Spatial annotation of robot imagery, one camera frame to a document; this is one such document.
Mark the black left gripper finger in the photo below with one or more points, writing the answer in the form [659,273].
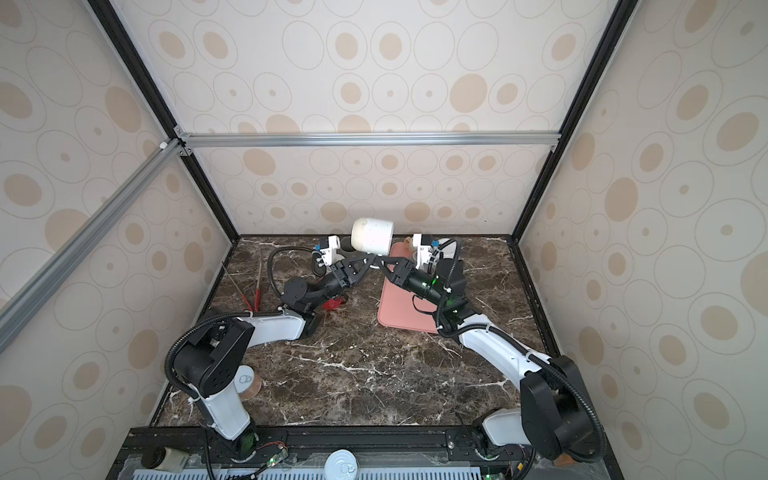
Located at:
[360,268]
[347,264]

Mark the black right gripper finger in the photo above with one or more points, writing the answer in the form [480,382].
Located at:
[392,273]
[389,262]

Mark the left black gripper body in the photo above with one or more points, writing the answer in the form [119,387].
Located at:
[339,277]

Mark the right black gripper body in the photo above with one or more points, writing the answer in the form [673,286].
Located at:
[412,278]

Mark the red ceramic mug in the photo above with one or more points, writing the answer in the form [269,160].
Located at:
[334,303]

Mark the beige ceramic mug front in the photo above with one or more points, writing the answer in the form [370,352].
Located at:
[372,236]

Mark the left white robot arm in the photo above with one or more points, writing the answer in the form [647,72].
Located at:
[204,360]

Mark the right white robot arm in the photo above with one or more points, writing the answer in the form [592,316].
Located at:
[556,415]

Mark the pink plastic tray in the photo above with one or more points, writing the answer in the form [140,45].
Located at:
[397,310]

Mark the brown tape roll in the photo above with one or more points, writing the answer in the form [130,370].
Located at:
[247,382]

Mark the aluminium crossbar back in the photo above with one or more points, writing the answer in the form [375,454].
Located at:
[327,140]

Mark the aluminium crossbar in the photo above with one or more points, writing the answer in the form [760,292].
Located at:
[39,289]
[327,140]

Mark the white round can lid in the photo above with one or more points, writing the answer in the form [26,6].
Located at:
[341,465]

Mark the aluminium crossbar left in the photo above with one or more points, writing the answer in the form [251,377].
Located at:
[39,289]

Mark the red handled chopstick right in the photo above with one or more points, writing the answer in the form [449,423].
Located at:
[257,290]

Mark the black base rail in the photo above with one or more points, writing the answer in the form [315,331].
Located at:
[381,452]

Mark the black corner frame post right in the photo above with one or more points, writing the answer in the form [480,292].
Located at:
[606,46]

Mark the black corner frame post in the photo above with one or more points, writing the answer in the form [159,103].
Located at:
[606,46]
[107,17]

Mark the black corner frame post left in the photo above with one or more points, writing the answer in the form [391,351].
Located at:
[107,17]

